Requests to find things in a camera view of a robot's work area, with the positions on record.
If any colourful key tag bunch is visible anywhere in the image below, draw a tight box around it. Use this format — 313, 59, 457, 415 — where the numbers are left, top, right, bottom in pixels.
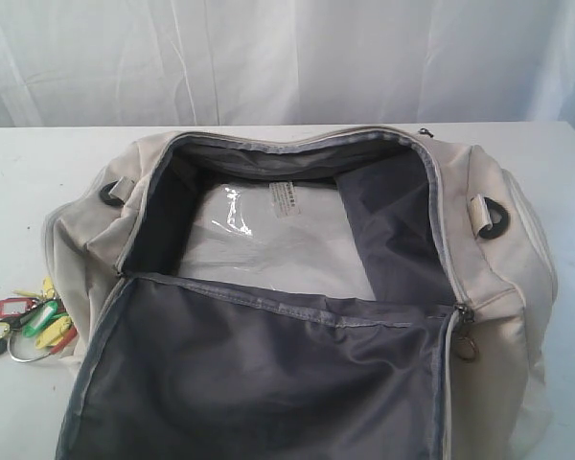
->
0, 277, 78, 364

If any cream duffel bag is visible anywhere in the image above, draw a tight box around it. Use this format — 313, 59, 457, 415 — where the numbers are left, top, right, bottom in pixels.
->
43, 126, 558, 459

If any white backdrop curtain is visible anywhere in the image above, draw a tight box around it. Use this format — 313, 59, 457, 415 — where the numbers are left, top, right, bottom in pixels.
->
0, 1, 575, 127

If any clear plastic wrapped package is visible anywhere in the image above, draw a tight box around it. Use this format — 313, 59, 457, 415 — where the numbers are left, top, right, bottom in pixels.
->
178, 182, 374, 300

